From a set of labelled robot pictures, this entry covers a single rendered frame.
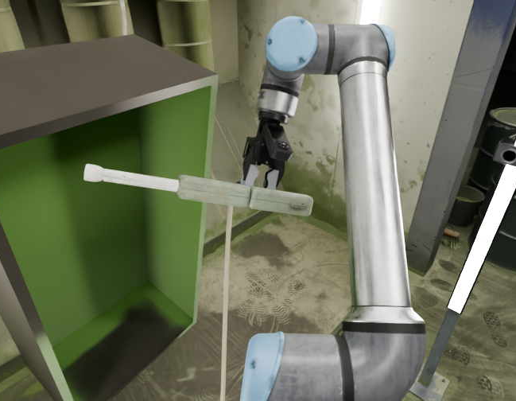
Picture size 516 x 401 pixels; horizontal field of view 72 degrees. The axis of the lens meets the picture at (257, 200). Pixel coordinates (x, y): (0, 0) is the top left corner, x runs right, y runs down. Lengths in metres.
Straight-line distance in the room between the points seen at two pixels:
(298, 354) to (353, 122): 0.37
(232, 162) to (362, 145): 2.40
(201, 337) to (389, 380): 1.83
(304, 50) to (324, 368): 0.51
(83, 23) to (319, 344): 1.91
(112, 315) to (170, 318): 0.26
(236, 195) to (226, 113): 2.34
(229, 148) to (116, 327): 1.71
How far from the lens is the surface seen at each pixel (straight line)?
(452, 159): 2.44
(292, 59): 0.69
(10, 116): 0.79
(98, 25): 2.14
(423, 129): 2.45
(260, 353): 0.52
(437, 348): 2.07
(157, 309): 1.86
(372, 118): 0.63
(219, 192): 0.75
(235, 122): 3.10
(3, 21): 2.01
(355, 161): 0.60
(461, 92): 2.34
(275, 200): 0.79
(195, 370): 2.17
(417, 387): 2.29
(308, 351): 0.52
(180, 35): 2.45
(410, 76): 2.42
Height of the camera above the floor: 1.85
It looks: 32 degrees down
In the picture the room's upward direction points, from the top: straight up
